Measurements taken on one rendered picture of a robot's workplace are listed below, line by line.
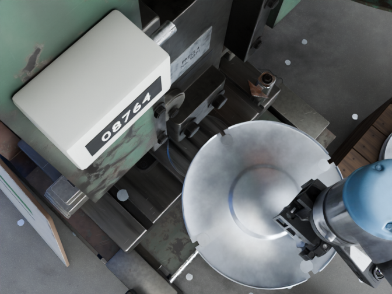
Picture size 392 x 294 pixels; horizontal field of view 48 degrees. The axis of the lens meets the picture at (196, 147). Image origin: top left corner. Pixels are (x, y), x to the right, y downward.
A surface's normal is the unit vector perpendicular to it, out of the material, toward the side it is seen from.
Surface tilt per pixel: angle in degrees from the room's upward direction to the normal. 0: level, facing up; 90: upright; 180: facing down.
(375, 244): 67
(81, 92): 0
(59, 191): 0
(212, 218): 3
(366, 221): 88
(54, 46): 90
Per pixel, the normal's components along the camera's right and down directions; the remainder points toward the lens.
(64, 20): 0.73, 0.66
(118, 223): 0.04, -0.28
